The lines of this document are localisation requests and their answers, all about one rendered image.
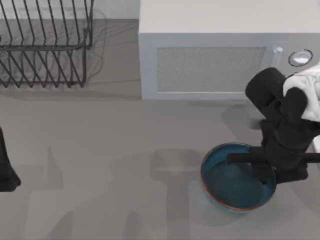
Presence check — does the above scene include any blue bowl with orange rim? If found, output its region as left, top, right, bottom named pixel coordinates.
left=200, top=142, right=277, bottom=214

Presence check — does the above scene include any round microwave knob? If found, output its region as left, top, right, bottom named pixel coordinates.
left=287, top=48, right=314, bottom=67

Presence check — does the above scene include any microwave door with speckled window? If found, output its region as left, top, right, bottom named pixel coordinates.
left=139, top=33, right=274, bottom=101

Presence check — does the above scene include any pale microwave oven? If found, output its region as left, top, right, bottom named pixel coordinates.
left=138, top=0, right=320, bottom=101

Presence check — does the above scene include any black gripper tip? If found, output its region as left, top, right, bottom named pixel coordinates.
left=0, top=127, right=22, bottom=193

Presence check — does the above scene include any clear microwave door handle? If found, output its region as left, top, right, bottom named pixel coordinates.
left=272, top=45, right=284, bottom=70

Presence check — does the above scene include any dark wire dish rack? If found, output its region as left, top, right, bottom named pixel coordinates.
left=0, top=0, right=95, bottom=89

